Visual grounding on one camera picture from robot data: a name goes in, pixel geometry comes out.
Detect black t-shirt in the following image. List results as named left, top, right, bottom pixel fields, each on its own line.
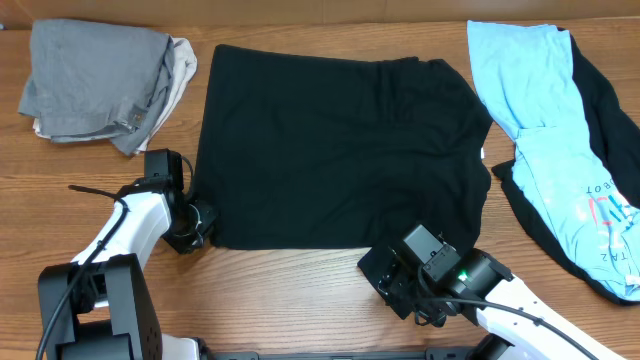
left=193, top=45, right=492, bottom=252

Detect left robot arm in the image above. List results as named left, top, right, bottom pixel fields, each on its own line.
left=35, top=149, right=215, bottom=360

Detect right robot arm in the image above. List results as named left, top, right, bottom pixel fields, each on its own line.
left=376, top=225, right=621, bottom=359

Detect folded beige garment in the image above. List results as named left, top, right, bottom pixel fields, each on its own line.
left=19, top=37, right=198, bottom=156

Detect folded grey shorts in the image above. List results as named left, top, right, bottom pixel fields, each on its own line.
left=18, top=19, right=175, bottom=156

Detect light blue t-shirt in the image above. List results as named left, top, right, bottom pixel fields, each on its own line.
left=467, top=21, right=639, bottom=301

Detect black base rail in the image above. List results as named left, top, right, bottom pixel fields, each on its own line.
left=201, top=346, right=473, bottom=360

